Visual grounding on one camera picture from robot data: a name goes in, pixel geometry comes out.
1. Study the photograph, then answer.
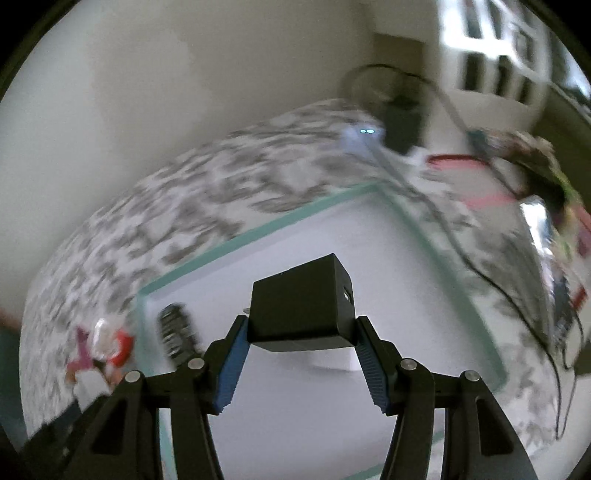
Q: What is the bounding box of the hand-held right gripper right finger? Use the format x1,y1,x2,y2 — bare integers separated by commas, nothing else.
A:
353,318,539,480

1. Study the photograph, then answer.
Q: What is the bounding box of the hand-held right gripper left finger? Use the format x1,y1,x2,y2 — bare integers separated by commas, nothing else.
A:
62,315,250,480

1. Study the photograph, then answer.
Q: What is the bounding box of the black studded object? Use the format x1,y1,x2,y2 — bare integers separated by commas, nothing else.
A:
158,302,200,366

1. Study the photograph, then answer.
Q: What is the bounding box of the black cube box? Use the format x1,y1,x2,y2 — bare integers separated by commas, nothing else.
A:
248,253,355,354

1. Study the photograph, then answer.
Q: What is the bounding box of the white tray with teal rim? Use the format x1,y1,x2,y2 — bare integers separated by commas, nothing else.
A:
136,180,509,480

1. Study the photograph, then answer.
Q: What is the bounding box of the red and white glue bottle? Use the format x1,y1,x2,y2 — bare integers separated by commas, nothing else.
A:
92,316,137,370

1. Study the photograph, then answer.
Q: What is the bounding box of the floral bed sheet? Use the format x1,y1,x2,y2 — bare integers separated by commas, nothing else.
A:
21,97,583,462

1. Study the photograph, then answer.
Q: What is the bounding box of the shiny foil packet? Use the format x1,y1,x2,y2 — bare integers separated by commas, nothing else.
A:
519,196,555,296

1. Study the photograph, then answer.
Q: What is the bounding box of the red flat object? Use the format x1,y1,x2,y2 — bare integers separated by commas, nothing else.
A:
425,152,495,174

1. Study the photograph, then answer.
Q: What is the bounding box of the white device with blue lights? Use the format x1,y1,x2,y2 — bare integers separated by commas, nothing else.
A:
339,117,386,153

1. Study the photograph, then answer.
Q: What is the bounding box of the black standing fan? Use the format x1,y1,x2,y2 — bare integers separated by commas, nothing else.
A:
342,65,439,155

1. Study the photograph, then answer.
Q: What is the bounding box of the pile of mixed clutter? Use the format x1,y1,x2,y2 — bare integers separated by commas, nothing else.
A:
466,129,587,370

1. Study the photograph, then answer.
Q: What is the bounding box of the white framed window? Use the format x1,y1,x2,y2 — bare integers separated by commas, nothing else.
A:
438,0,555,107

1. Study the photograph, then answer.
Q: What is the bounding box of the black cable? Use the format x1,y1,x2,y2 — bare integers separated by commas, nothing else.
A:
441,217,583,441

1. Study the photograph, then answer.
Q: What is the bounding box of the grey cable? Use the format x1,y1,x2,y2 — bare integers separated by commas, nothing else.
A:
365,138,462,241

